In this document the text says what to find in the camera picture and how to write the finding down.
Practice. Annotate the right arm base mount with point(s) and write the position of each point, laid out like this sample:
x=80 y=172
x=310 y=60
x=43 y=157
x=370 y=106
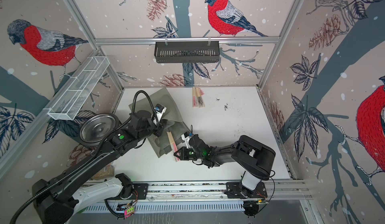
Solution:
x=235 y=190

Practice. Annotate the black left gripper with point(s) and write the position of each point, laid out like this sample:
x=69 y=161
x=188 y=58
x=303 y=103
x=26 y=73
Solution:
x=160 y=131

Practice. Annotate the black grey wooden folding fan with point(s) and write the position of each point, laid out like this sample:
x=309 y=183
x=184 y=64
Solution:
x=200 y=101

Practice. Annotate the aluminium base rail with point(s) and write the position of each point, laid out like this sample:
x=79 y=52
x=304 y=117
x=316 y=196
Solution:
x=177 y=191

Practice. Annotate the white mesh wall shelf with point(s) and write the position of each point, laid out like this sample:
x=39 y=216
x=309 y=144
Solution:
x=81 y=86

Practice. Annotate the pink wooden folding fan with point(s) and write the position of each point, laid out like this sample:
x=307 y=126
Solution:
x=194 y=98

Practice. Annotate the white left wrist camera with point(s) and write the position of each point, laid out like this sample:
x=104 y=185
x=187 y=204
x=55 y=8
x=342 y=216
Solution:
x=159 y=111

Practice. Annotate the green canvas tote bag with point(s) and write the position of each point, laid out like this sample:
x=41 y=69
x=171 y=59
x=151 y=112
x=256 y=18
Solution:
x=168 y=116

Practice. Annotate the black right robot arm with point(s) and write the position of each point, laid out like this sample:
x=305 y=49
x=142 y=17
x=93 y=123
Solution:
x=256 y=158

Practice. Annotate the pink small circuit board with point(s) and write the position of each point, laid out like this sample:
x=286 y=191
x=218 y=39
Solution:
x=129 y=212

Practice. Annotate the round steel plate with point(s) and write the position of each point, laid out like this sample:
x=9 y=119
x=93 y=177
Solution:
x=96 y=128

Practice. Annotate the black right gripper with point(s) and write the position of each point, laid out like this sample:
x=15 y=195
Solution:
x=182 y=157

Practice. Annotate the black right base connector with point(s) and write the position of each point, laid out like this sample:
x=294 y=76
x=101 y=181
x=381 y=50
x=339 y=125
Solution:
x=251 y=208

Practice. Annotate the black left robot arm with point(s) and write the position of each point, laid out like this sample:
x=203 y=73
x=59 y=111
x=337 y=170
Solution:
x=54 y=201

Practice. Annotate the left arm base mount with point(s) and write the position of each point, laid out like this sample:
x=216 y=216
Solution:
x=131 y=190

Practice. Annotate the brown box behind arm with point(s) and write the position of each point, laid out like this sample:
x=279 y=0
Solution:
x=106 y=172

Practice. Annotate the black hanging wire basket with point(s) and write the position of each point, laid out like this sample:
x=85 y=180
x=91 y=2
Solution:
x=187 y=52

